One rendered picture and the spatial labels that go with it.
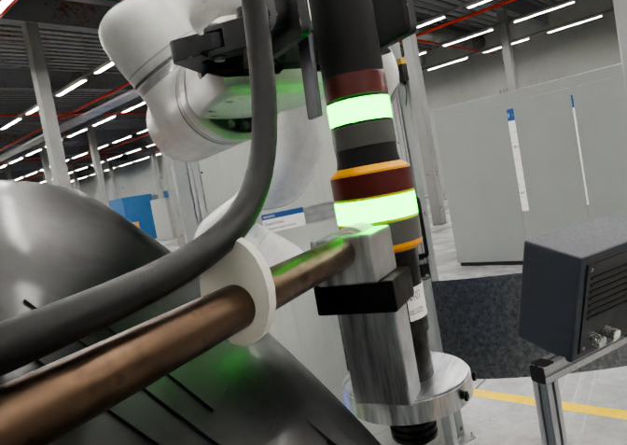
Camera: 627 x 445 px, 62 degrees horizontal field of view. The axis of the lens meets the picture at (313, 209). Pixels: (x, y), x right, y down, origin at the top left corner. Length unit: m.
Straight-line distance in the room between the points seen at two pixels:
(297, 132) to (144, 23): 0.47
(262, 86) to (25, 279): 0.12
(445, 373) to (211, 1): 0.40
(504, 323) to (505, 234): 4.60
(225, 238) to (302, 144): 0.75
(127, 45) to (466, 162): 6.38
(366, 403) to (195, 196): 1.86
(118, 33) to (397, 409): 0.36
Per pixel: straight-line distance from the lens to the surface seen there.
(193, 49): 0.30
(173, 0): 0.50
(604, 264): 0.97
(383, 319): 0.25
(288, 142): 0.90
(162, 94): 0.47
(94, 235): 0.27
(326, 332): 2.37
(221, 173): 2.14
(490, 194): 6.67
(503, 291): 2.10
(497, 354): 2.18
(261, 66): 0.19
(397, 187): 0.26
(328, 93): 0.28
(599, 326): 1.02
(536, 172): 6.46
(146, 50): 0.47
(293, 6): 0.26
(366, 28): 0.28
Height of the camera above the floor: 1.42
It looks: 3 degrees down
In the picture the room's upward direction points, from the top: 10 degrees counter-clockwise
